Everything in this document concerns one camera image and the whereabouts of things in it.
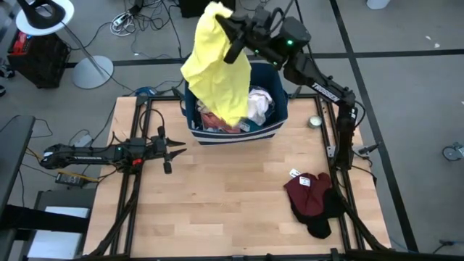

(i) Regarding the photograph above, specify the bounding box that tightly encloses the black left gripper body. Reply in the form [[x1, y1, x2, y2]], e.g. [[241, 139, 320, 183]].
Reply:
[[150, 134, 170, 161]]

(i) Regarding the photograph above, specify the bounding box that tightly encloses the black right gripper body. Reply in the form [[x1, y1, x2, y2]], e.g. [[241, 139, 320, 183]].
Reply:
[[241, 5, 278, 49]]

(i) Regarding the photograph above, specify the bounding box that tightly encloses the coral pink garment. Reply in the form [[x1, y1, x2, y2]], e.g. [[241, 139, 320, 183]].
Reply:
[[200, 111, 240, 133]]

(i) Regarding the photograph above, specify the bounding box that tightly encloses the yellow shirt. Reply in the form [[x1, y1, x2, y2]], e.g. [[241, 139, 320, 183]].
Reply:
[[180, 1, 253, 128]]

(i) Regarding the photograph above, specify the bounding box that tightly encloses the navy white striped fabric bin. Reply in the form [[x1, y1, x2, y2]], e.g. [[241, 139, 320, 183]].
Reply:
[[183, 61, 290, 147]]

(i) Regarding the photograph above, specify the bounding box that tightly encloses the maroon garment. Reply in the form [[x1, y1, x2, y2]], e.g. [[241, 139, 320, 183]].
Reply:
[[283, 172, 333, 218]]

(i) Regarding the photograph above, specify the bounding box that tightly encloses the black garment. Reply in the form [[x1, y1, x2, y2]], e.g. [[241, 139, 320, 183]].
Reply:
[[289, 188, 345, 240]]

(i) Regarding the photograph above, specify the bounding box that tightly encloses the black box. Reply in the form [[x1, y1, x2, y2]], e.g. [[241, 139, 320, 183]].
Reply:
[[178, 0, 236, 19]]

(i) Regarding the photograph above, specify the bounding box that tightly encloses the grey power brick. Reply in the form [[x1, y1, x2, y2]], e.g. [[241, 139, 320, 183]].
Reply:
[[74, 133, 94, 149]]

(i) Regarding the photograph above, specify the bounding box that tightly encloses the black power adapter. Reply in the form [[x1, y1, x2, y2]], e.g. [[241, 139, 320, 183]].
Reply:
[[54, 171, 88, 189]]

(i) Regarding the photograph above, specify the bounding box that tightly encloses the white floor lamp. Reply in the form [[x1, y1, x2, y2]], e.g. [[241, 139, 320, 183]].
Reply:
[[14, 0, 115, 90]]

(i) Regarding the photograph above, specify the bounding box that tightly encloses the white power strip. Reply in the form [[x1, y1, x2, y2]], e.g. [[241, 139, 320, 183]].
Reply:
[[109, 10, 137, 37]]

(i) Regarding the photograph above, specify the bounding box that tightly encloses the white container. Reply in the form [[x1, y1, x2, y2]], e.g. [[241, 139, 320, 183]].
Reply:
[[365, 0, 392, 11]]

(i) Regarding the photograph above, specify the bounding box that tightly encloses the black flat bar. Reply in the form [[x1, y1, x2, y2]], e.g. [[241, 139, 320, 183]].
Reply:
[[0, 204, 91, 235]]

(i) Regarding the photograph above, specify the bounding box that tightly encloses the black crate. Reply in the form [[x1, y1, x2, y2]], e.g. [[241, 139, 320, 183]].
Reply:
[[7, 30, 72, 90]]

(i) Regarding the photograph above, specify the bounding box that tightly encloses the black desk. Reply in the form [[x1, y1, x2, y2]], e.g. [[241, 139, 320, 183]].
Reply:
[[0, 115, 36, 215]]

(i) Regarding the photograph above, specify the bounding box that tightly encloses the red box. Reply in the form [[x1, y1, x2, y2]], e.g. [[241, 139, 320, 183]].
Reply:
[[10, 30, 34, 56]]

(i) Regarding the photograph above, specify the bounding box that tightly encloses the grey caster wheel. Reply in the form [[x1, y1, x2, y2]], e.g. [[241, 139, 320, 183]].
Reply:
[[442, 141, 464, 162]]

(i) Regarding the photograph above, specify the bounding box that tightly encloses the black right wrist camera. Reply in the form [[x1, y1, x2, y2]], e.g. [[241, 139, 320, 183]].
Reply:
[[223, 38, 244, 65]]

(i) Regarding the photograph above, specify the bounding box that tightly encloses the blue cable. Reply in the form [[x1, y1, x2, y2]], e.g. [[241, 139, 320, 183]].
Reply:
[[133, 86, 157, 97]]

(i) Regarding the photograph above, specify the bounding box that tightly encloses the black aluminium frame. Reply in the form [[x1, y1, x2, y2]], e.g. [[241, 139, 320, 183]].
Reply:
[[83, 92, 464, 261]]

